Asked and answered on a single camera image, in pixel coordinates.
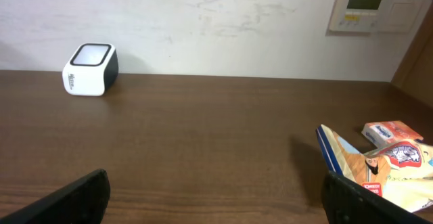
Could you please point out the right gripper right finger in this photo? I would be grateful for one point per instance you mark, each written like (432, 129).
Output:
(346, 202)

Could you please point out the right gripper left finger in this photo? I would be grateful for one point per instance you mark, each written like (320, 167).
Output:
(82, 201)

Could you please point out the yellow snack bag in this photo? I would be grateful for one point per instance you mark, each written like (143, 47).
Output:
(400, 172)

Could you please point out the white wall control panel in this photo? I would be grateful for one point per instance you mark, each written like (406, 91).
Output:
(368, 16)

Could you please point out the orange tissue pack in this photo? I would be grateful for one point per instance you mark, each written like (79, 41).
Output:
(387, 132)

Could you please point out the white barcode scanner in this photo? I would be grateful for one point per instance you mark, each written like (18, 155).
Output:
(92, 69)

